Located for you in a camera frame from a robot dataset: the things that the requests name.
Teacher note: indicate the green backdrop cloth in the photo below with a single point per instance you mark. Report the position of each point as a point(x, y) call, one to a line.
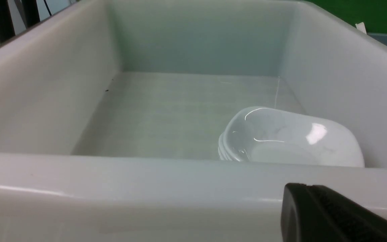
point(373, 13)

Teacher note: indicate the large white plastic tub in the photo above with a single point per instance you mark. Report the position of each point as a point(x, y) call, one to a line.
point(111, 112)

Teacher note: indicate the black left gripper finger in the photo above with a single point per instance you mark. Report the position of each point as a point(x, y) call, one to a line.
point(317, 213)

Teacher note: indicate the stack of white bowls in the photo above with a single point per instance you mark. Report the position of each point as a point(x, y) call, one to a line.
point(266, 135)

